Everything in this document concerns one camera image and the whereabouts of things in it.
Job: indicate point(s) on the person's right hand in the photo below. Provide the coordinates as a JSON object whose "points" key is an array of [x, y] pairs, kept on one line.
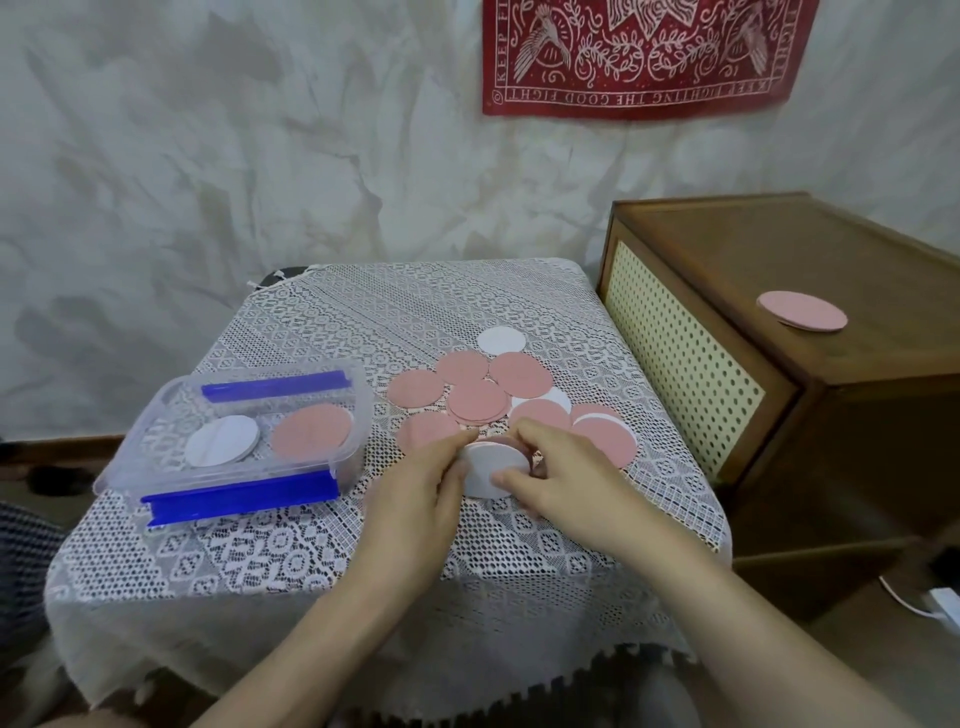
{"points": [[581, 495]]}

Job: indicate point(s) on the person's left hand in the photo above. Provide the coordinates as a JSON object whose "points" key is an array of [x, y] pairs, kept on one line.
{"points": [[401, 517]]}

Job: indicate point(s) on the person's right thumb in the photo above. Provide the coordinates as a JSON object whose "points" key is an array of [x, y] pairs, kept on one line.
{"points": [[514, 484]]}

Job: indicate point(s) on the person's left thumb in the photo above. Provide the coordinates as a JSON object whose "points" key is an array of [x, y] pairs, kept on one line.
{"points": [[452, 484]]}

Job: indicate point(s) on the white round disc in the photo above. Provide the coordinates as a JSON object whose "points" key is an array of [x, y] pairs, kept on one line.
{"points": [[486, 469]]}

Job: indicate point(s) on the person's left forearm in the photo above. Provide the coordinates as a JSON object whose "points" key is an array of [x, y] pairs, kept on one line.
{"points": [[315, 660]]}

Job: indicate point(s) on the person's right forearm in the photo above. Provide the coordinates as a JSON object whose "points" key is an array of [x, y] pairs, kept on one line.
{"points": [[750, 645]]}

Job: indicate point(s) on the pile of pink and white discs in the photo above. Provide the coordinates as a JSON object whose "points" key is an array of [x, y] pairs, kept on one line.
{"points": [[480, 397]]}

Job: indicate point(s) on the pink round disc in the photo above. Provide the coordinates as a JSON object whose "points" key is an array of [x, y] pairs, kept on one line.
{"points": [[802, 310], [311, 433]]}

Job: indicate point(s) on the white lace tablecloth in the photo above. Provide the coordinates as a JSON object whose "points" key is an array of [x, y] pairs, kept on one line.
{"points": [[300, 585]]}

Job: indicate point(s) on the clear plastic box blue latches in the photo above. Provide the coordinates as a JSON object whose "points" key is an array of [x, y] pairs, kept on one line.
{"points": [[225, 450]]}

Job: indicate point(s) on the white disc with seam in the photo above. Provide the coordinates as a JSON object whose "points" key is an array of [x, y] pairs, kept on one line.
{"points": [[221, 441]]}

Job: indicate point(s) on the black table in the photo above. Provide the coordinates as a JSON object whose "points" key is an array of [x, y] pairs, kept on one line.
{"points": [[283, 276]]}

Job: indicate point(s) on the brown wooden cabinet rattan door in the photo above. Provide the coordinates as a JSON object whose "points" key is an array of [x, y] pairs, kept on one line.
{"points": [[840, 420]]}

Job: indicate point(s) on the grey checked fabric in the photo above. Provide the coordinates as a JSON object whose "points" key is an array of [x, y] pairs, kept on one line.
{"points": [[26, 577]]}

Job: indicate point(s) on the white power adapter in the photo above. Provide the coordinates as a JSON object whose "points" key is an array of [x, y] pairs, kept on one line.
{"points": [[946, 606]]}

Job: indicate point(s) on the red patterned wall cloth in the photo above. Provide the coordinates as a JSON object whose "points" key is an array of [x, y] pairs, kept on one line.
{"points": [[645, 67]]}

